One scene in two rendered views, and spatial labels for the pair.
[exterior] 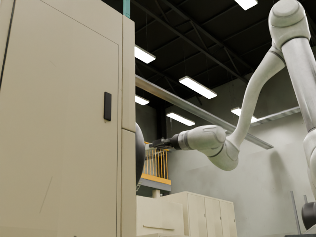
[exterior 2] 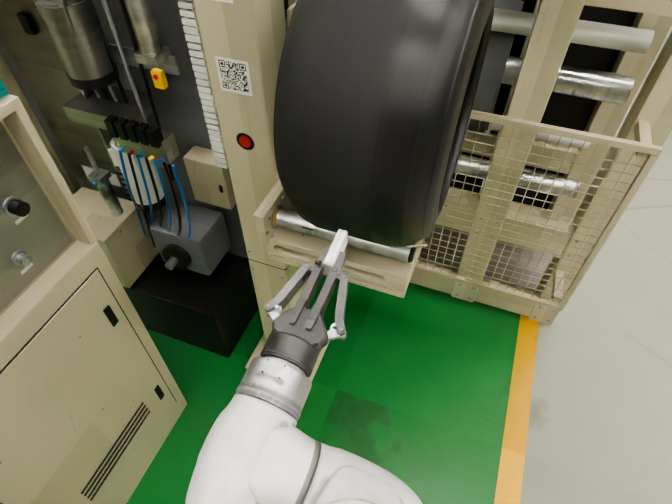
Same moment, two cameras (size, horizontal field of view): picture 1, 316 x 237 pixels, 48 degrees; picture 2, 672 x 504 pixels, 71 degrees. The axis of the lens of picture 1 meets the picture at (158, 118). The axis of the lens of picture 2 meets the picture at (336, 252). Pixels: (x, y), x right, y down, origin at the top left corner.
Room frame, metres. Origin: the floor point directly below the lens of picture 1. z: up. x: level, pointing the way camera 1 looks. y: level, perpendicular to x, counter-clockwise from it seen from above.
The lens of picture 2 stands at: (1.49, -0.43, 1.71)
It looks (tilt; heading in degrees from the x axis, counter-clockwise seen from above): 48 degrees down; 70
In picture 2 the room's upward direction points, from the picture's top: straight up
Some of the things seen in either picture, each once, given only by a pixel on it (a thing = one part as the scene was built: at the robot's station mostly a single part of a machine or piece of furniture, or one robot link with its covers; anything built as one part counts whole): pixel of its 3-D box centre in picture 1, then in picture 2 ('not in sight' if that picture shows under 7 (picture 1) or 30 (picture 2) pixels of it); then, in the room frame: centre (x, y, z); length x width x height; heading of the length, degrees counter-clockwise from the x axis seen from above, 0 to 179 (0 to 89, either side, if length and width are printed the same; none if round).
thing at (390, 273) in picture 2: not in sight; (340, 252); (1.77, 0.29, 0.84); 0.36 x 0.09 x 0.06; 139
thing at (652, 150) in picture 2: not in sight; (456, 207); (2.25, 0.50, 0.65); 0.90 x 0.02 x 0.70; 139
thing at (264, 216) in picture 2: not in sight; (295, 180); (1.73, 0.52, 0.90); 0.40 x 0.03 x 0.10; 49
